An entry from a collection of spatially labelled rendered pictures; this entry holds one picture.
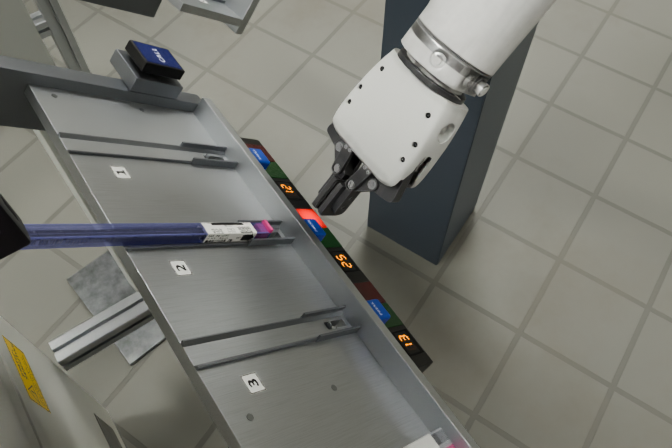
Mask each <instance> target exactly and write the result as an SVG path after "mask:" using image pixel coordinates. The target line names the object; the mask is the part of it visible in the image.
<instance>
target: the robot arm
mask: <svg viewBox="0 0 672 448"><path fill-rule="evenodd" d="M555 1H556V0H430V2H429V3H428V5H427V6H426V8H425V9H424V10H423V12H422V13H421V14H420V16H419V17H418V18H417V20H416V21H415V22H414V24H413V25H412V26H411V28H410V29H409V30H408V32H407V33H406V34H405V36H404V37H403V38H402V40H401V42H402V45H403V46H404V48H401V49H398V48H395V49H393V50H392V51H391V52H390V53H388V54H387V55H386V56H385V57H384V58H383V59H381V60H380V61H379V62H378V63H377V64H376V65H375V66H374V67H373V68H372V69H371V70H370V71H369V72H368V73H367V74H366V75H365V76H364V78H363V79H362V80H361V81H360V82H359V83H358V84H357V85H356V87H355V88H354V89H353V90H352V91H351V92H350V94H349V95H348V96H347V97H346V99H345V100H344V101H343V103H342V104H341V105H340V107H339V108H338V110H337V111H336V113H335V115H334V117H333V122H332V123H331V124H330V125H329V126H328V128H327V132H328V134H329V136H330V138H331V140H332V142H333V144H334V145H335V161H334V163H333V164H332V167H331V170H332V172H333V173H332V174H331V176H330V177H329V178H328V180H327V181H326V182H325V183H324V185H323V186H322V187H321V188H320V190H319V191H318V196H317V197H316V198H315V199H314V201H313V202H312V205H313V206H314V207H315V208H317V209H318V212H319V213H320V215H321V216H337V215H341V214H343V213H344V212H345V211H346V210H347V209H348V207H349V206H350V205H351V204H352V202H353V201H354V200H355V199H356V198H357V196H358V195H359V194H360V193H361V192H372V191H373V192H375V193H376V194H377V195H378V196H380V197H381V198H383V199H384V200H386V201H387V202H393V203H397V202H399V201H400V199H401V197H402V195H403V193H404V192H405V190H406V188H414V187H416V186H417V185H418V184H419V183H420V182H421V181H422V180H423V179H424V177H425V176H426V175H427V174H428V172H429V171H430V170H431V169H432V167H433V166H434V164H435V163H436V162H437V160H438V159H439V158H440V156H441V155H442V153H443V152H444V151H445V149H446V148H447V146H448V145H449V143H450V142H451V140H452V139H453V137H454V135H455V134H456V132H457V130H458V129H459V127H460V125H461V123H462V122H463V120H464V118H465V116H466V114H467V112H468V110H469V109H468V107H467V106H466V105H465V104H464V103H463V102H464V101H465V100H466V97H465V95H464V93H465V94H467V95H470V96H473V97H475V96H476V95H477V96H478V97H481V96H483V95H484V94H486V93H487V91H488V90H489V88H490V86H489V85H488V84H487V81H488V80H489V79H490V78H491V77H492V76H493V75H494V74H495V72H496V71H497V70H498V69H499V68H500V66H501V65H502V64H503V63H504V62H505V61H506V59H507V58H508V57H509V56H510V55H511V53H512V52H513V51H514V50H515V49H516V48H517V46H518V45H519V44H520V43H521V42H522V40H523V39H524V38H525V37H526V36H527V34H528V33H529V32H530V31H531V30H532V29H533V27H534V26H535V25H536V24H537V23H538V21H539V20H540V19H541V18H542V17H543V16H544V14H545V13H546V12H547V11H548V10H549V8H550V7H551V6H552V5H553V4H554V3H555ZM362 162H363V164H364V165H362V166H361V167H360V165H361V164H362ZM359 167H360V168H359Z"/></svg>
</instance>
